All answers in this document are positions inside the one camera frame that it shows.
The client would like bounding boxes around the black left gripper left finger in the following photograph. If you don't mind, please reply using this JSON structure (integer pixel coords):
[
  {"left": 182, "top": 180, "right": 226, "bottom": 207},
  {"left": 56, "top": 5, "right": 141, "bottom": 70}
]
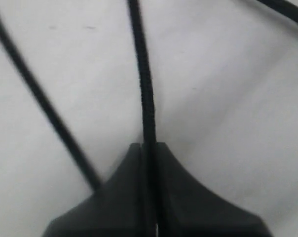
[{"left": 43, "top": 143, "right": 146, "bottom": 237}]

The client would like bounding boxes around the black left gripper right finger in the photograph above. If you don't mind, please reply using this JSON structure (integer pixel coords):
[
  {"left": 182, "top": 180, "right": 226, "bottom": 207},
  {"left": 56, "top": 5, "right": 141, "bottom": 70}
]
[{"left": 156, "top": 143, "right": 271, "bottom": 237}]

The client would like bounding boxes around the thin black wire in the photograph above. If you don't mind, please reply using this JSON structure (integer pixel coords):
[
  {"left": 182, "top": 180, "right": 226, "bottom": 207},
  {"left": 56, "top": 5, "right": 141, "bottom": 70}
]
[{"left": 247, "top": 0, "right": 298, "bottom": 34}]

